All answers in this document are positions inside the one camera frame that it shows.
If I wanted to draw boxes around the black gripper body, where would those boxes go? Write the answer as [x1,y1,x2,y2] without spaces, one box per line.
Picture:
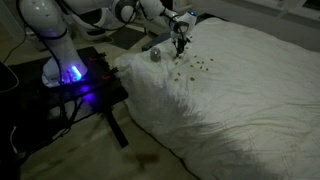
[171,30,191,46]

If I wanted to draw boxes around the dark floor mat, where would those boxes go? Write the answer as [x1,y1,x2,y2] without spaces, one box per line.
[108,25,149,51]

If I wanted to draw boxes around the white quilted duvet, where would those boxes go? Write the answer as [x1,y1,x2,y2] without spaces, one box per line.
[113,16,320,180]

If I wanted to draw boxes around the round white appliance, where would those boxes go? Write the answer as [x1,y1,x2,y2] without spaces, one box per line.
[69,13,111,42]

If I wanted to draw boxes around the black robot table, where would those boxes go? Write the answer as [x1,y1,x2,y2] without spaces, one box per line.
[0,45,130,158]

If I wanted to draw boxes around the black clamp red handle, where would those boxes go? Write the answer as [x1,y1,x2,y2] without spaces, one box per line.
[99,67,120,83]
[87,52,108,66]

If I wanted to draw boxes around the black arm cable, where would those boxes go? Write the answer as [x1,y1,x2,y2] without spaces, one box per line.
[16,0,68,86]

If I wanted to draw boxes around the black floor cable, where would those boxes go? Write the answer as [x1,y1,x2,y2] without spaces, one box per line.
[2,31,28,64]

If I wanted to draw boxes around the white cable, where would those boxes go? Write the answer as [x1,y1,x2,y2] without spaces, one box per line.
[0,61,20,94]

